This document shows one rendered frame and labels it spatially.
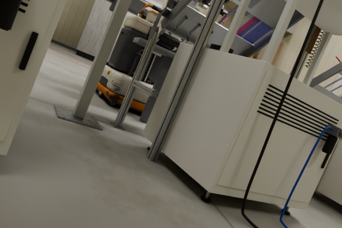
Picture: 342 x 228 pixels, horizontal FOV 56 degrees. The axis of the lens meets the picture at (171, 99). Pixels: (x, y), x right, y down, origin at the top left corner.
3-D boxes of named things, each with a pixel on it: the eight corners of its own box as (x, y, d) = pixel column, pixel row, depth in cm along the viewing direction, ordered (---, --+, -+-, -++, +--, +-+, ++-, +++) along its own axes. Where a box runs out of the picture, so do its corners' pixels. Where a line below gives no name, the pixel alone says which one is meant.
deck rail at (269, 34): (234, 66, 236) (232, 59, 239) (236, 67, 237) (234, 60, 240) (322, 1, 192) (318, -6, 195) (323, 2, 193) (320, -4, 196)
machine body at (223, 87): (137, 143, 180) (179, 41, 176) (223, 165, 219) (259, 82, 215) (202, 206, 126) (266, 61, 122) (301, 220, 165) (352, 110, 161)
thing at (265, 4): (205, -14, 176) (204, -20, 179) (277, 34, 212) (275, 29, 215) (251, -62, 155) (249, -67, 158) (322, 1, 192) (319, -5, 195)
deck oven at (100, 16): (126, 72, 977) (152, 7, 962) (133, 77, 857) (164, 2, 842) (73, 51, 923) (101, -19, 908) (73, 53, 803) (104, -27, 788)
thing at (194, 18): (164, 25, 200) (164, 22, 202) (235, 62, 236) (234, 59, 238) (183, 5, 188) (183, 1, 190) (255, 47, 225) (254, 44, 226)
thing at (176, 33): (163, 29, 199) (163, 21, 203) (234, 66, 236) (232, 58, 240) (165, 28, 199) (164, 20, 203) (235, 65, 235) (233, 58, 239)
